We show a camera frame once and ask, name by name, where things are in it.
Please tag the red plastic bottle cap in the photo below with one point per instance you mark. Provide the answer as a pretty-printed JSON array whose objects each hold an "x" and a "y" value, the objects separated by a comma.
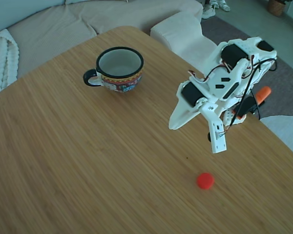
[{"x": 205, "y": 181}]

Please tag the white curved cushion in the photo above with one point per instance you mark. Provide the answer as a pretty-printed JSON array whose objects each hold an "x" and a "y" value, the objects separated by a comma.
[{"x": 180, "y": 31}]

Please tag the painted mug with black rim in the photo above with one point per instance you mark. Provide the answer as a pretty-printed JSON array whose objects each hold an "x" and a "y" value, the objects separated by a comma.
[{"x": 122, "y": 81}]

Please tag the orange and black clamp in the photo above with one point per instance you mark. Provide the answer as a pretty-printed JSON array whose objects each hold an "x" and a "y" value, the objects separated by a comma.
[{"x": 264, "y": 93}]

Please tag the grey rug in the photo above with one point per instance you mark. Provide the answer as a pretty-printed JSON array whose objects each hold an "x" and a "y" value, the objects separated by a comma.
[{"x": 234, "y": 31}]

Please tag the white sneaker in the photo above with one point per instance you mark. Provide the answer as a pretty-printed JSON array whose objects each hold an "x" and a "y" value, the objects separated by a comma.
[
  {"x": 208, "y": 12},
  {"x": 223, "y": 5}
]

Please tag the white upholstered seat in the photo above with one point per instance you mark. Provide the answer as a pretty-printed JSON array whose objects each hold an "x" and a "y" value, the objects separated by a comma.
[{"x": 288, "y": 131}]

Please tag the woven plant basket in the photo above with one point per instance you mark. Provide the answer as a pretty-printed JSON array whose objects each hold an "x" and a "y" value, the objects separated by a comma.
[{"x": 276, "y": 8}]

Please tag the beige sofa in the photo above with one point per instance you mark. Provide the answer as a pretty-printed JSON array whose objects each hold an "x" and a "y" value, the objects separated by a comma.
[{"x": 63, "y": 29}]

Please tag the white knit blanket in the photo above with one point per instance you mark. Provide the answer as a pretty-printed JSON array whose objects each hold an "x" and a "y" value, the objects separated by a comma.
[{"x": 1, "y": 63}]

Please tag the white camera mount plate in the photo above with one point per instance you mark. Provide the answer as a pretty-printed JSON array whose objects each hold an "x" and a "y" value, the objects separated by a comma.
[{"x": 218, "y": 143}]

